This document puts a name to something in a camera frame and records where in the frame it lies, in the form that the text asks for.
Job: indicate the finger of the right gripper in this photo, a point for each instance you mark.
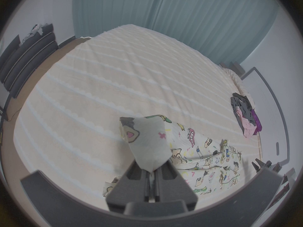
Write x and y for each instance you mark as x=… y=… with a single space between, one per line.
x=260 y=163
x=255 y=167

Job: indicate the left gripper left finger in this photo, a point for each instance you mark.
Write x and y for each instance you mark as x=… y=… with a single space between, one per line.
x=127 y=188

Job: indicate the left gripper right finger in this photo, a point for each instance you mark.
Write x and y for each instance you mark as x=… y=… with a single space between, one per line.
x=175 y=185

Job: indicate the white printed pyjama top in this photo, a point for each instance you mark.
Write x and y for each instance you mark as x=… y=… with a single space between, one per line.
x=146 y=138

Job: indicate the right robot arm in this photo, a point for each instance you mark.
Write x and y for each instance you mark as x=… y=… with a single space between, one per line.
x=275 y=168

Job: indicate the bed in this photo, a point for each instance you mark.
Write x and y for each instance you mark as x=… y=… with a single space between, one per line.
x=94 y=91

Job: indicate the purple garment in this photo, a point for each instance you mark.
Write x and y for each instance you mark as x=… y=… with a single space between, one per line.
x=257 y=123

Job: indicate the dark grey garment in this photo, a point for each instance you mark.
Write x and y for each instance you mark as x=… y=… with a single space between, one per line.
x=241 y=105

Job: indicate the cream pillow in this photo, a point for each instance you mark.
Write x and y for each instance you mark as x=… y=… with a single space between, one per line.
x=239 y=84

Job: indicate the grey bedside table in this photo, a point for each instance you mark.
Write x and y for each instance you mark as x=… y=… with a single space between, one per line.
x=235 y=67

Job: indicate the blue-green curtain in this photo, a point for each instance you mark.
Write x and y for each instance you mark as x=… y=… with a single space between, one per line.
x=177 y=15

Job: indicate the pale crumpled cloth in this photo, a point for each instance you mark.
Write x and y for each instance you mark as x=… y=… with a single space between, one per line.
x=35 y=31

